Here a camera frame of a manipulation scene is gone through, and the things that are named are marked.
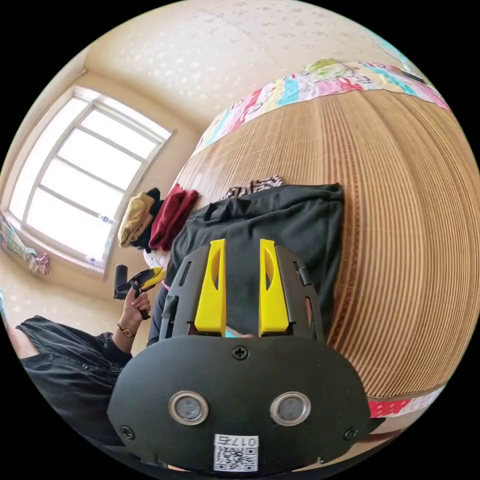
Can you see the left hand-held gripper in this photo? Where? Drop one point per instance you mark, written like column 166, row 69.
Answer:
column 135, row 282

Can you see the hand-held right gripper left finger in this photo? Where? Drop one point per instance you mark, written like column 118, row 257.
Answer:
column 212, row 292

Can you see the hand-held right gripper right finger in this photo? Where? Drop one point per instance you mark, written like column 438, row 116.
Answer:
column 273, row 300

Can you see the black long sleeve shirt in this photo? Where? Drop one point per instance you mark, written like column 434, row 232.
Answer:
column 296, row 225

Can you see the person's left forearm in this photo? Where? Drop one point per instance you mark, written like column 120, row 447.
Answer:
column 124, row 335

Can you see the person's left hand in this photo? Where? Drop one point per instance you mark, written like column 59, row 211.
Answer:
column 132, row 309

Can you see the pile of clothes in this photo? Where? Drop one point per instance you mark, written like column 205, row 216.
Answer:
column 170, row 221

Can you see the window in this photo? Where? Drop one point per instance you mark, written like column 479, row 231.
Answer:
column 93, row 180

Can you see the black and white striped garment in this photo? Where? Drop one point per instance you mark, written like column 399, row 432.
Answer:
column 258, row 185

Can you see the person's body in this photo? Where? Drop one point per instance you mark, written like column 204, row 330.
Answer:
column 71, row 375

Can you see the bed with woven mat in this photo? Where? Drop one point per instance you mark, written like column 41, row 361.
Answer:
column 397, row 225

